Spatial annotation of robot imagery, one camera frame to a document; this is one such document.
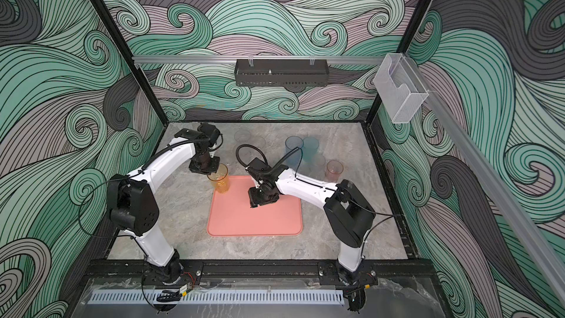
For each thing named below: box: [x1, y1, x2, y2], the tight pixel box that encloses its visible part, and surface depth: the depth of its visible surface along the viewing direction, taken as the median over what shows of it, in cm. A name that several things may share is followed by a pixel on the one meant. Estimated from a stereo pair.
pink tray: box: [206, 175, 304, 237], surface depth 88 cm
